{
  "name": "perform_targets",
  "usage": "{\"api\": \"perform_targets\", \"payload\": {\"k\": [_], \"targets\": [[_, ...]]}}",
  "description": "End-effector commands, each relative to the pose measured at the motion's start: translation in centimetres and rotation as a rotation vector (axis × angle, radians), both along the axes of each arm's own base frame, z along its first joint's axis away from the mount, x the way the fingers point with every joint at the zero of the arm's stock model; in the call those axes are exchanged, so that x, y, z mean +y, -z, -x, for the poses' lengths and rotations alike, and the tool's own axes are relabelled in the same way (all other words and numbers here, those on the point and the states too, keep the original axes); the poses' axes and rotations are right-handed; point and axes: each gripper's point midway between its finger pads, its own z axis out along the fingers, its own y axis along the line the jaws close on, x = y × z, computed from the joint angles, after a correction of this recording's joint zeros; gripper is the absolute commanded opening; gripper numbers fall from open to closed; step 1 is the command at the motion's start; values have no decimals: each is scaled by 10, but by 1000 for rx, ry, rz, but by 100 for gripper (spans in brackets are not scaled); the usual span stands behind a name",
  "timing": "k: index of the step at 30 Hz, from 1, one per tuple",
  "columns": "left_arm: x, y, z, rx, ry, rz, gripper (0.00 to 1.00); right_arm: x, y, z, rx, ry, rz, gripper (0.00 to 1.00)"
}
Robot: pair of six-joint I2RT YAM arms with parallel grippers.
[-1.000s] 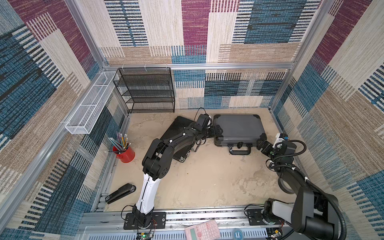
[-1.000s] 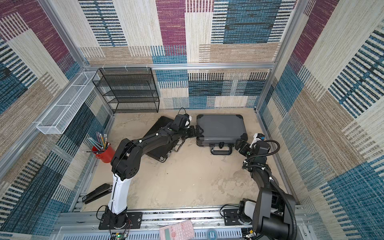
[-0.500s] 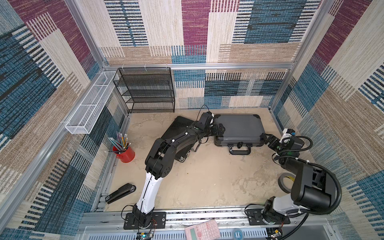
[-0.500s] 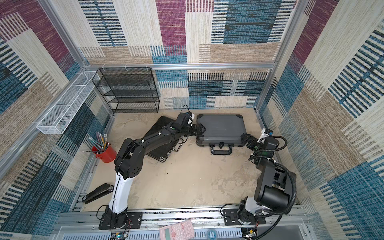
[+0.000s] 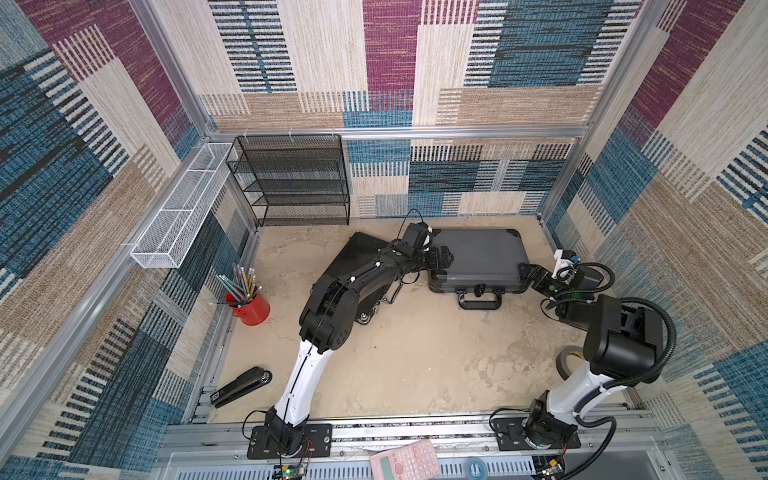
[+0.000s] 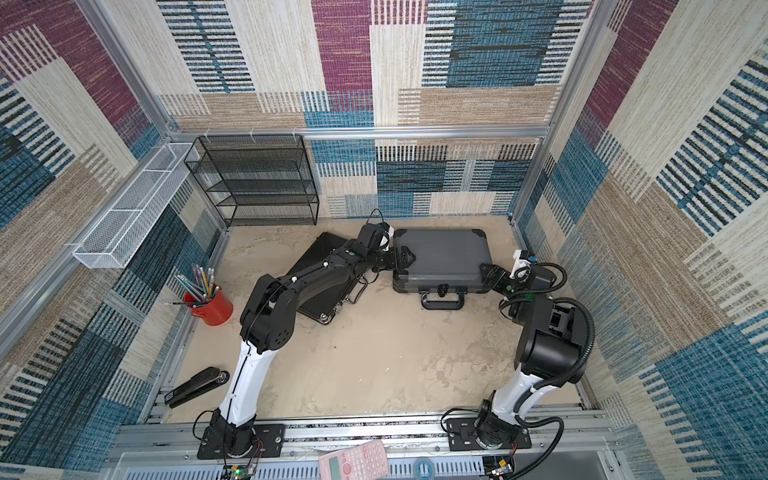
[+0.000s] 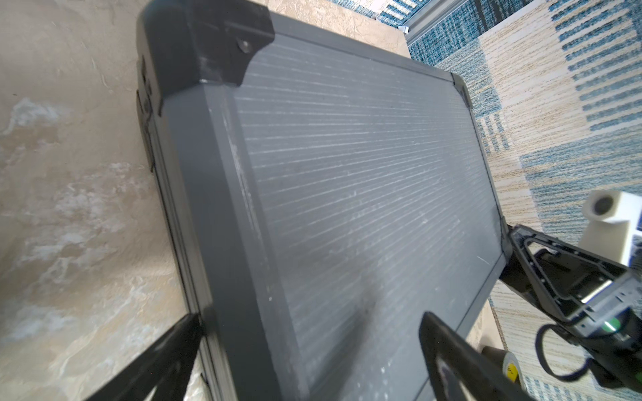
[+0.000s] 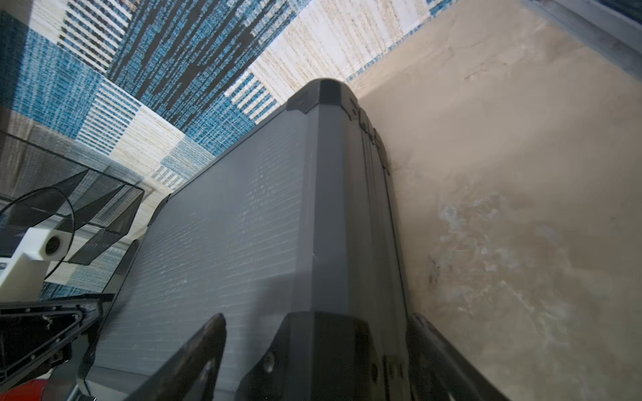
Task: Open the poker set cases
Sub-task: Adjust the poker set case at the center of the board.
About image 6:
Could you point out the black mesh shelf rack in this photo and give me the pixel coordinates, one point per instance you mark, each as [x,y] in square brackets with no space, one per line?
[255,179]

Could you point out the bundle of coloured pencils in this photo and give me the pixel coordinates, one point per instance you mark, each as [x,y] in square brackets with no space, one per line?
[195,289]

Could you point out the blue tape roll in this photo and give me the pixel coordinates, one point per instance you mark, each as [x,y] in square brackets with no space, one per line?
[424,469]

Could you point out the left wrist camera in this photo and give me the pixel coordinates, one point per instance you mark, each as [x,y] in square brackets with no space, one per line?
[382,234]

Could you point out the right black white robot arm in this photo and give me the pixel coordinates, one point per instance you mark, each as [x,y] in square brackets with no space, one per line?
[557,338]

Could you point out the red pencil cup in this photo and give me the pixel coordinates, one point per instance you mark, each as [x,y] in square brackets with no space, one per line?
[214,312]

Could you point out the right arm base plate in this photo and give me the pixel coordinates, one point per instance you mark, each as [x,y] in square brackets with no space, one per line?
[466,434]

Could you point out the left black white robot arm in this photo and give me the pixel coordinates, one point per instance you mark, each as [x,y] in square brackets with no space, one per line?
[268,323]

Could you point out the pink calculator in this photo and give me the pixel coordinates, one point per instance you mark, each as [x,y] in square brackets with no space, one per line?
[367,461]

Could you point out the black poker set case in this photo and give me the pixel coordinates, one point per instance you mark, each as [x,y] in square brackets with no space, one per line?
[327,294]

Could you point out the black stapler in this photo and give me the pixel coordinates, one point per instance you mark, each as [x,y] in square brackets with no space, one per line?
[202,382]

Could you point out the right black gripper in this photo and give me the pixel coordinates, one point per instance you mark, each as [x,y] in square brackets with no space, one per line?
[500,279]

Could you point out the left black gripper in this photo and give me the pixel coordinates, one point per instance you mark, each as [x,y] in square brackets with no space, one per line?
[398,267]

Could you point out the grey poker set case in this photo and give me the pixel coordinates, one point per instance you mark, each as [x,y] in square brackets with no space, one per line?
[443,266]

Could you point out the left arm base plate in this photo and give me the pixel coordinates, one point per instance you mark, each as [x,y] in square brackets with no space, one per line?
[246,442]

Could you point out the white wire mesh basket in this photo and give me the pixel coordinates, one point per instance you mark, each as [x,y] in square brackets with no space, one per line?
[119,233]

